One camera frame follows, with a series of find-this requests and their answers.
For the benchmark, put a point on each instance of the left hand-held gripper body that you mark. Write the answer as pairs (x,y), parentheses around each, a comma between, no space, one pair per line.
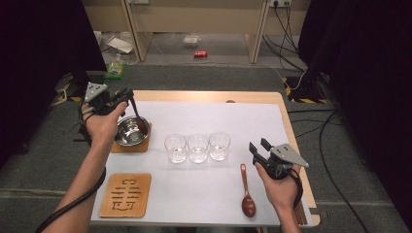
(102,103)

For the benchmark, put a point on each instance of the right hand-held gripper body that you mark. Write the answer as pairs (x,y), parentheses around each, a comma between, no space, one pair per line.
(280,165)

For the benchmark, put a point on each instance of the steel bowl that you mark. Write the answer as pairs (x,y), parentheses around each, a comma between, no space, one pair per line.
(132,132)

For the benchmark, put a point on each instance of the wooden cutout coaster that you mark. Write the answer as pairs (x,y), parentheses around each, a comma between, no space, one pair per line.
(124,195)
(129,149)

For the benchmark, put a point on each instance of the person's left hand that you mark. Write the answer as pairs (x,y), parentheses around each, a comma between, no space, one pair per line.
(102,129)

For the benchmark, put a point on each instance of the person's right hand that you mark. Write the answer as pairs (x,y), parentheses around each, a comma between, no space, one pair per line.
(283,192)

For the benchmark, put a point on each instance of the green packet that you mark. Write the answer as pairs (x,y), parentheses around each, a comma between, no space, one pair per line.
(114,70)

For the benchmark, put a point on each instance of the hazard striped stand base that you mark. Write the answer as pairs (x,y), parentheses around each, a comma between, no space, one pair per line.
(306,93)
(73,90)

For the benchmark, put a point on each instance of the clear drinking glass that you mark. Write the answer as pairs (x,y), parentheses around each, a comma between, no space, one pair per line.
(176,150)
(198,150)
(219,147)

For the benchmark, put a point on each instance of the pile of white papers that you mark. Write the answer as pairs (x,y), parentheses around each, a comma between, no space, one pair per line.
(120,44)

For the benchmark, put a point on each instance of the white table mat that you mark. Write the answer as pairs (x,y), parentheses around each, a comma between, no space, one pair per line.
(210,119)

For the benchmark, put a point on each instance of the wooden table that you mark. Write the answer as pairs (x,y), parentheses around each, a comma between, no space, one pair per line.
(194,96)

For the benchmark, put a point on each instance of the black curtain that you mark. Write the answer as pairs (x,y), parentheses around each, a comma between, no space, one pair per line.
(372,81)
(39,64)

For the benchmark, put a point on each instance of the clear plastic bag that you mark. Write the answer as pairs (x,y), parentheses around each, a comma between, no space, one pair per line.
(191,41)

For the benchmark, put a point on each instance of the red can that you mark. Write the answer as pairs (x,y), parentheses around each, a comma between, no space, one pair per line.
(200,54)

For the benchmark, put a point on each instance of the beige desk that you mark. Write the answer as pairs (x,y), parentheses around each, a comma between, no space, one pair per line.
(200,16)

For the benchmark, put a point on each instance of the white wall socket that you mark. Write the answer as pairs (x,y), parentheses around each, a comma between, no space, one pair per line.
(280,2)
(138,1)

